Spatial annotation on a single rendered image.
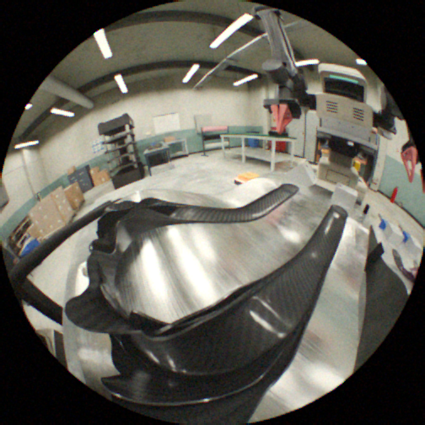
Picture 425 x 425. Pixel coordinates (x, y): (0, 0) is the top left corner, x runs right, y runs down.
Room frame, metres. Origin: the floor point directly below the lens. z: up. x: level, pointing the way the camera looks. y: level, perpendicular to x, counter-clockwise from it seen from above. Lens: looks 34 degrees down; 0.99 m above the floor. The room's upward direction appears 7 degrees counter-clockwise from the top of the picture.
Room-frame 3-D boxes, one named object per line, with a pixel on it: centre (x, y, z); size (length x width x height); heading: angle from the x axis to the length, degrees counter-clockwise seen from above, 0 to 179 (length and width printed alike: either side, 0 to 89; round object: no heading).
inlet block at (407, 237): (-0.02, -0.50, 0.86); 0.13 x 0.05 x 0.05; 136
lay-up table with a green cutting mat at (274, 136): (4.19, -1.56, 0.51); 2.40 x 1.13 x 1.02; 25
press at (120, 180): (4.01, 2.59, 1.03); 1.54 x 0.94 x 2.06; 21
